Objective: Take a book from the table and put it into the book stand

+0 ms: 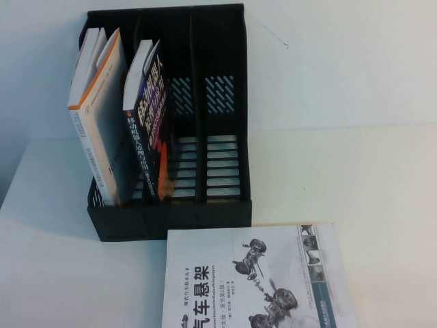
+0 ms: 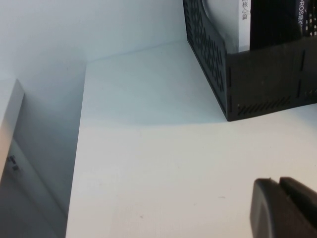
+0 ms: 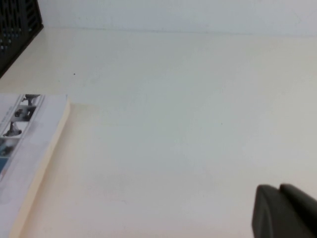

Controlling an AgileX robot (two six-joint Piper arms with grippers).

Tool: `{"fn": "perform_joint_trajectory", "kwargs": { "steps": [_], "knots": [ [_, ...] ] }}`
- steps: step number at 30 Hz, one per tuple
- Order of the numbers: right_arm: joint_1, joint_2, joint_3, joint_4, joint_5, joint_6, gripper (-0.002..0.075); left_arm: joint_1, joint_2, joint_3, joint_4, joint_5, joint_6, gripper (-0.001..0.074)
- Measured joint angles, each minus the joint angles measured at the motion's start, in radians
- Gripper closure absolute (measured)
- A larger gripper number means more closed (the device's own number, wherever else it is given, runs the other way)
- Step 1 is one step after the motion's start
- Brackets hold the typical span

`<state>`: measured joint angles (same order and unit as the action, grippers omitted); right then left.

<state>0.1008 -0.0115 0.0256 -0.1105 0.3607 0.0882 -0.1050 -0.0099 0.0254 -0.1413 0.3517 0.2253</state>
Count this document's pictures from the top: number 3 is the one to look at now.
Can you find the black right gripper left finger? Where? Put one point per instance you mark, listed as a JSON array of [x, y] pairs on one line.
[[270, 213]]

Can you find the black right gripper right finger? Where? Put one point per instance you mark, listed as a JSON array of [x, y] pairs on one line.
[[304, 213]]

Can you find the white book with blue strip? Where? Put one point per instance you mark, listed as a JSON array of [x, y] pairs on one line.
[[29, 148]]

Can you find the black plastic book stand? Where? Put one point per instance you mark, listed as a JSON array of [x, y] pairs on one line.
[[15, 29]]

